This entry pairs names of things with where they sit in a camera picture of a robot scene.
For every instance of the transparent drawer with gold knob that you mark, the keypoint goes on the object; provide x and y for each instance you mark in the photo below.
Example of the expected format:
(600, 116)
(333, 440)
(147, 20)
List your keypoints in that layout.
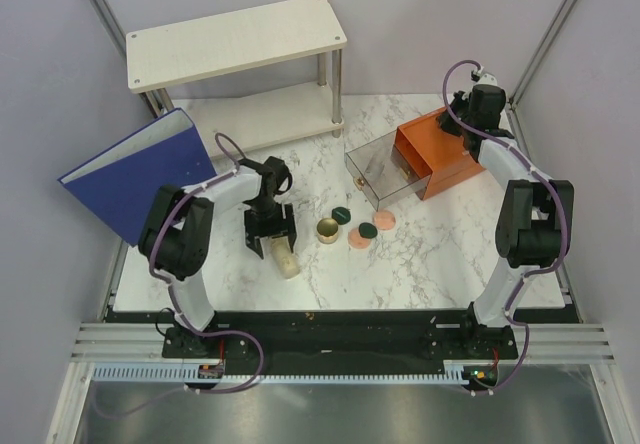
(383, 174)

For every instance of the cream foundation bottle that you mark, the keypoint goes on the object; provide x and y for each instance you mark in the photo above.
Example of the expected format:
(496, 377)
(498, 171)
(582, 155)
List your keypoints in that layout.
(284, 258)

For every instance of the gold round jar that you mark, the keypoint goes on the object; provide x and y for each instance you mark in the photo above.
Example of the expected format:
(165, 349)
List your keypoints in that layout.
(327, 230)

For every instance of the light blue cable duct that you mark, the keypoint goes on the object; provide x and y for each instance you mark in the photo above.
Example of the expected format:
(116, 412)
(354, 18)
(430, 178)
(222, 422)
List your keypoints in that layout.
(179, 373)

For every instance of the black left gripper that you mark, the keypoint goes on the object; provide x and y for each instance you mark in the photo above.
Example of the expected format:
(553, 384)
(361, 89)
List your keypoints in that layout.
(280, 227)

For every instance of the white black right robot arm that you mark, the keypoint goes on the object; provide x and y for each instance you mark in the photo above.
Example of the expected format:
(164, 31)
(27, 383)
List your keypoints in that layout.
(437, 212)

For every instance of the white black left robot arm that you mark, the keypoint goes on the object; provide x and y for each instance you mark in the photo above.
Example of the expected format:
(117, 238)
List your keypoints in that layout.
(176, 235)

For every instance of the orange drawer organizer box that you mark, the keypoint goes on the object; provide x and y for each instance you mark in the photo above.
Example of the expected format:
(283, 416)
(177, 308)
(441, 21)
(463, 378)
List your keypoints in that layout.
(436, 157)

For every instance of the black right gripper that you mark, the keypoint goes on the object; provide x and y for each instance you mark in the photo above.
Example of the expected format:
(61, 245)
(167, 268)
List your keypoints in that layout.
(458, 103)

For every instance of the blue ring binder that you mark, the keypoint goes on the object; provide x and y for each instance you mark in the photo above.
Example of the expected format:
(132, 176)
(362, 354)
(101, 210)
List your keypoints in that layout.
(119, 185)

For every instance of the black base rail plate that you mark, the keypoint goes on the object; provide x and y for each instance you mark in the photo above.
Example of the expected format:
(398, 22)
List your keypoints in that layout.
(359, 342)

